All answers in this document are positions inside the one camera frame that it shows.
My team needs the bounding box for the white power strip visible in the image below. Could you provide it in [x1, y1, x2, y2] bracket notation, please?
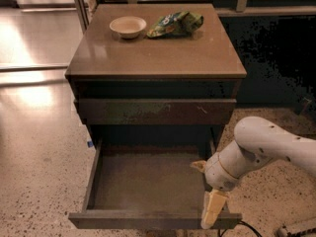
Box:
[276, 218, 316, 237]

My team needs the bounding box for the black cable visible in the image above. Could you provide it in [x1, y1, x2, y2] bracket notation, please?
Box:
[217, 220, 264, 237]

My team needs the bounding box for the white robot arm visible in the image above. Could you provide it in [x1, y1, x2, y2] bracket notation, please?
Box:
[191, 117, 316, 229]

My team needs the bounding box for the blue tape piece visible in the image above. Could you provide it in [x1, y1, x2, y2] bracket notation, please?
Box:
[87, 140, 94, 147]

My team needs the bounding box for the white bowl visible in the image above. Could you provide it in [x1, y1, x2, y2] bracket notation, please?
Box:
[110, 16, 147, 40]

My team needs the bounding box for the brown drawer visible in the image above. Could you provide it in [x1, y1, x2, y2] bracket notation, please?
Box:
[75, 99, 236, 125]
[68, 138, 243, 231]

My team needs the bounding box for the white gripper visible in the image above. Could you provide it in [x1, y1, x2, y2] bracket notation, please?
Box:
[190, 152, 238, 229]

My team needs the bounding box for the brown drawer cabinet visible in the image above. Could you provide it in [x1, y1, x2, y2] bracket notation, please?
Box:
[65, 4, 246, 147]

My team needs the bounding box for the green chip bag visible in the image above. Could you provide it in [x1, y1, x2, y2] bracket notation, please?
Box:
[146, 11, 204, 39]

